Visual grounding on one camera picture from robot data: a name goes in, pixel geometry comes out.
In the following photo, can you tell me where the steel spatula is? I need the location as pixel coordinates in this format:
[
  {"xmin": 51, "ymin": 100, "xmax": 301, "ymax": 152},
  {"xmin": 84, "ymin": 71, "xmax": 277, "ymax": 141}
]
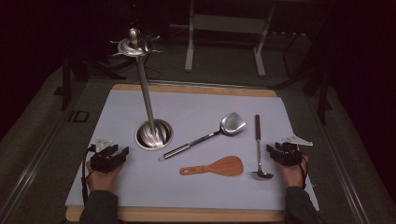
[{"xmin": 158, "ymin": 111, "xmax": 248, "ymax": 162}]

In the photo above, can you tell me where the white metal stand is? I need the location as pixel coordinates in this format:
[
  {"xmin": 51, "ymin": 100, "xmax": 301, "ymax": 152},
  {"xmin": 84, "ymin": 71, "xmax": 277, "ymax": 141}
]
[{"xmin": 169, "ymin": 0, "xmax": 277, "ymax": 78}]

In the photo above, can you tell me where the black metal stand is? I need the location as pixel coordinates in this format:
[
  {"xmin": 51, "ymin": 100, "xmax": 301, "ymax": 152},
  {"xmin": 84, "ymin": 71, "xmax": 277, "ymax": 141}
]
[
  {"xmin": 270, "ymin": 29, "xmax": 333, "ymax": 126},
  {"xmin": 53, "ymin": 50, "xmax": 127, "ymax": 112}
]

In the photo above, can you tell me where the person's right hand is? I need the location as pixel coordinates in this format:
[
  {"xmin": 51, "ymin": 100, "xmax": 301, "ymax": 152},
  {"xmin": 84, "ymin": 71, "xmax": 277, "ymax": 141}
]
[{"xmin": 276, "ymin": 154, "xmax": 310, "ymax": 189}]

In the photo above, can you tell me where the right hand-held gripper cable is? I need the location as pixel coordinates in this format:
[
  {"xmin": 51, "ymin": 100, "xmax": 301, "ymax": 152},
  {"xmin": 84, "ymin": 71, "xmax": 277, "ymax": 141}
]
[{"xmin": 298, "ymin": 154, "xmax": 310, "ymax": 189}]

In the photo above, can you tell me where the white table mat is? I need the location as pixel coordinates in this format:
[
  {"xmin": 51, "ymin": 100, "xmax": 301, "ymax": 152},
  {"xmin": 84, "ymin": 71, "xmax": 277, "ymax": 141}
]
[{"xmin": 64, "ymin": 89, "xmax": 320, "ymax": 212}]

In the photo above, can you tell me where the steel utensil rack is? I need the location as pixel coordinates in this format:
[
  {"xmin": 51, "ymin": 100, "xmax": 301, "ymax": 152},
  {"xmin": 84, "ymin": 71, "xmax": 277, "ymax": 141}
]
[{"xmin": 110, "ymin": 27, "xmax": 175, "ymax": 152}]

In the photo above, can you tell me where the left hand-held gripper cable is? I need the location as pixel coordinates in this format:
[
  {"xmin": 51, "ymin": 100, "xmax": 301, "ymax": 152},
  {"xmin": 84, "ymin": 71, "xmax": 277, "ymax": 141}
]
[{"xmin": 80, "ymin": 145, "xmax": 96, "ymax": 206}]

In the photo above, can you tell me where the person's left hand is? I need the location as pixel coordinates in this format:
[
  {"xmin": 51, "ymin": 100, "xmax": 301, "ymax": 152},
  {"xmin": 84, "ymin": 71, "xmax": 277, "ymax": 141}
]
[{"xmin": 86, "ymin": 160, "xmax": 124, "ymax": 192}]

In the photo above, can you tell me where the hand-held gripper cable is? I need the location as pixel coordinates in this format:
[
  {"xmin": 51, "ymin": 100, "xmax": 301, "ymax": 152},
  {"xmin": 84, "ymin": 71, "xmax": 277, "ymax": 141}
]
[
  {"xmin": 80, "ymin": 145, "xmax": 96, "ymax": 206},
  {"xmin": 298, "ymin": 154, "xmax": 310, "ymax": 189}
]

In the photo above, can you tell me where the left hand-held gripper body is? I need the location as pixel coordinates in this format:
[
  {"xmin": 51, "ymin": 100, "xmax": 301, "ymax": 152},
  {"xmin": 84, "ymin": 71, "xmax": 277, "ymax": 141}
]
[{"xmin": 88, "ymin": 137, "xmax": 125, "ymax": 175}]

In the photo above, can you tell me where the wooden table board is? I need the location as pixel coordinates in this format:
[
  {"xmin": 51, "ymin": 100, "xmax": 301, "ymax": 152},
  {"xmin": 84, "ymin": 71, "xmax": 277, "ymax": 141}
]
[{"xmin": 64, "ymin": 83, "xmax": 319, "ymax": 223}]

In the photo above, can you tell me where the wooden rice paddle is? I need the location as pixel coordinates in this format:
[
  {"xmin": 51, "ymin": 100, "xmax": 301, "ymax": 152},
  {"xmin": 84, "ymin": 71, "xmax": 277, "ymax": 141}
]
[{"xmin": 179, "ymin": 155, "xmax": 245, "ymax": 177}]

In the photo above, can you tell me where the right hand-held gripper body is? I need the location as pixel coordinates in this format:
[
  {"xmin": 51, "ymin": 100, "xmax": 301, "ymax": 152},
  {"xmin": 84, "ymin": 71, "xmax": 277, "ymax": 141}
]
[{"xmin": 275, "ymin": 134, "xmax": 314, "ymax": 167}]

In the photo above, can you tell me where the steel ladle with dark handle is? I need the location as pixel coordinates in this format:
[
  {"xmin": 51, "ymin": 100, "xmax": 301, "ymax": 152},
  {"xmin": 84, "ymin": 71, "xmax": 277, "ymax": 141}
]
[{"xmin": 251, "ymin": 114, "xmax": 275, "ymax": 181}]

